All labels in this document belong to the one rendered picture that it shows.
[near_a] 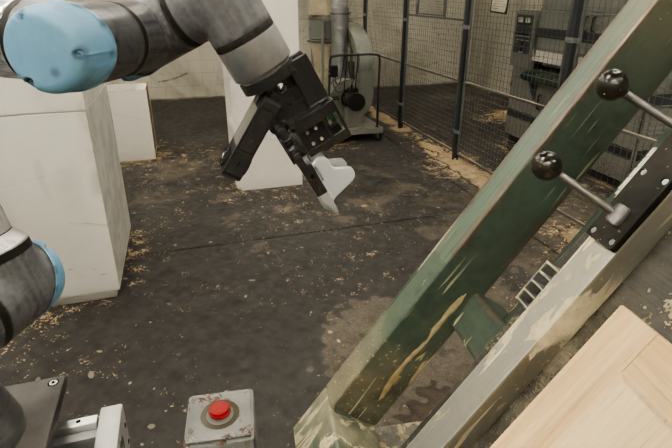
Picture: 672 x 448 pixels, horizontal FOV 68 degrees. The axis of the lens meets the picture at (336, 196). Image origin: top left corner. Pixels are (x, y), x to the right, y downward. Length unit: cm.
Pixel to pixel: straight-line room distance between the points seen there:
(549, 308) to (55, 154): 251
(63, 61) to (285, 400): 200
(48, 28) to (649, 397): 66
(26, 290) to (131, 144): 472
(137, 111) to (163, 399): 357
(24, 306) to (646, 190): 85
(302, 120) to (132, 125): 493
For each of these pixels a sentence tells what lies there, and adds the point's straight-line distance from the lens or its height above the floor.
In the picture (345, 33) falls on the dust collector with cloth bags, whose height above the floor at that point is 117.
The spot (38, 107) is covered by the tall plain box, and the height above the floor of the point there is 112.
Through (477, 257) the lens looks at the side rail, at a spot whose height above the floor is 121.
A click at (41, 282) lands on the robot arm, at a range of 89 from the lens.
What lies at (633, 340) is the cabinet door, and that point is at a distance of 66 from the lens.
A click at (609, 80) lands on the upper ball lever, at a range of 68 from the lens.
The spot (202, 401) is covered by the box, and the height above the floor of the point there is 93.
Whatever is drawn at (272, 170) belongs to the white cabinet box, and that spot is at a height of 16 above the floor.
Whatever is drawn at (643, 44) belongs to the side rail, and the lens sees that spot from 93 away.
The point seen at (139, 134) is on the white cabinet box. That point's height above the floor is 27.
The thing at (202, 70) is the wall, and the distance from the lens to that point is 864.
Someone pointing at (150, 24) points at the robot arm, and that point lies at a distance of 58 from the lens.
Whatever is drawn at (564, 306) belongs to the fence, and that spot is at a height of 127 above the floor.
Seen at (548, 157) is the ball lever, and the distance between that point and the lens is 67.
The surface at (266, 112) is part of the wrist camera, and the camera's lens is 60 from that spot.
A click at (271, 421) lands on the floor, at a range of 226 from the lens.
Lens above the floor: 163
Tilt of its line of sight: 22 degrees down
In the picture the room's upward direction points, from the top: straight up
